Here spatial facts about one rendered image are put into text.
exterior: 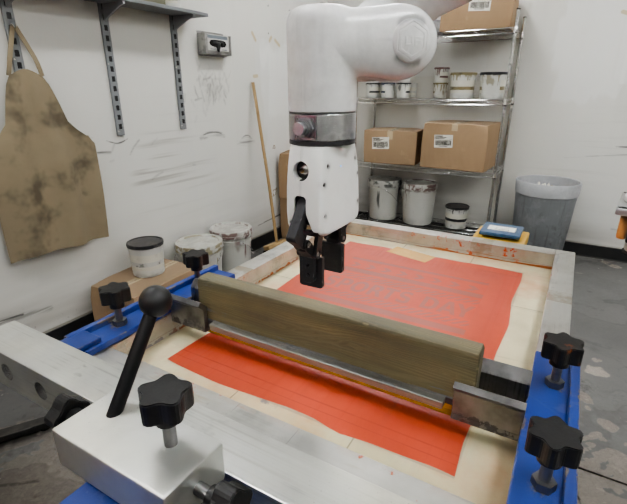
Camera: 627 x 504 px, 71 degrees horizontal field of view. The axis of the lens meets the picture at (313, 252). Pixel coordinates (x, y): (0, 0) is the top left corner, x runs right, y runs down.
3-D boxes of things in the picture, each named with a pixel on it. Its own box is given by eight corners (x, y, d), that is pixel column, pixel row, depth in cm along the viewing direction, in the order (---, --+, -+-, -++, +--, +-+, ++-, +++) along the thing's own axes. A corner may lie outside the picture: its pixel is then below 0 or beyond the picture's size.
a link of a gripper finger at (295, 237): (287, 220, 46) (301, 258, 49) (320, 176, 50) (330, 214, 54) (278, 219, 46) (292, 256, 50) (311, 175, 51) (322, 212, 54)
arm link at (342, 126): (330, 115, 43) (329, 144, 44) (366, 111, 50) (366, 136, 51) (267, 114, 47) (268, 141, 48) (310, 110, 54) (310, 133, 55)
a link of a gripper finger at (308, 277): (311, 242, 49) (311, 297, 51) (325, 234, 51) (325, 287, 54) (287, 238, 50) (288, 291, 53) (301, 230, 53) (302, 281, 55)
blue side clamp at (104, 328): (217, 297, 86) (214, 264, 84) (237, 303, 84) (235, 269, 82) (72, 379, 62) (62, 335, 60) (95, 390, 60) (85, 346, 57)
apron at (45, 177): (105, 233, 253) (69, 30, 216) (113, 236, 249) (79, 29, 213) (6, 263, 210) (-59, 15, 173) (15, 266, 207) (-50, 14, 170)
